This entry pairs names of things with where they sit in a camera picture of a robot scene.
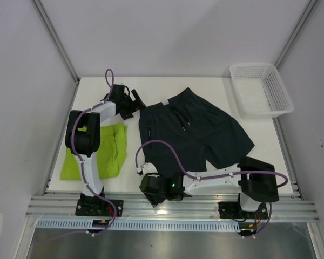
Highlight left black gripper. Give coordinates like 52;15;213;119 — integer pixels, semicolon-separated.
120;90;146;120

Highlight lime green shorts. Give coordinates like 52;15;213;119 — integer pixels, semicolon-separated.
60;122;127;180

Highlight dark green shorts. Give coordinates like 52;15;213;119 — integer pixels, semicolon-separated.
139;88;254;177

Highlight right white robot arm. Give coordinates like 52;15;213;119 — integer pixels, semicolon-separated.
139;157;279;218

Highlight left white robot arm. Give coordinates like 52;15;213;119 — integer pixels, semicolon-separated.
65;84;146;216

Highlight white plastic basket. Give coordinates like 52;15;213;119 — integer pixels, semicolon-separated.
229;63;294;119

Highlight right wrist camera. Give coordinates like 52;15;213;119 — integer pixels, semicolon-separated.
136;162;158;175

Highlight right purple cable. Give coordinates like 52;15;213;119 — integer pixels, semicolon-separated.
134;139;289;240

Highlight purple cable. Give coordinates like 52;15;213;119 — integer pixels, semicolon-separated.
50;69;118;240
134;139;289;240

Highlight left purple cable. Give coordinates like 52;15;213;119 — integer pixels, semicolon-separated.
50;69;118;240

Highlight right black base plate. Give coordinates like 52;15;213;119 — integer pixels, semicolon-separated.
218;201;268;220

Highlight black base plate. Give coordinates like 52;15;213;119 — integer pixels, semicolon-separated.
75;199;124;217
218;201;268;220

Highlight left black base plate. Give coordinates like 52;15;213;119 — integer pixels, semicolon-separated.
75;199;124;217

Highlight perforated cable tray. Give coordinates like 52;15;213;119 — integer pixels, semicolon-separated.
36;220;241;232

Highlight aluminium mounting rail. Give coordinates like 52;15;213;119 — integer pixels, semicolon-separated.
25;193;320;222

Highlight left aluminium frame post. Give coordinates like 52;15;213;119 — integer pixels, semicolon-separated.
31;0;79;85

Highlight aluminium frame post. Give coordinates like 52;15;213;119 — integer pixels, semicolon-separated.
275;0;321;70
31;0;79;85

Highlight right aluminium frame post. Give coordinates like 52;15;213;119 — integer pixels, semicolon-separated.
275;0;321;70

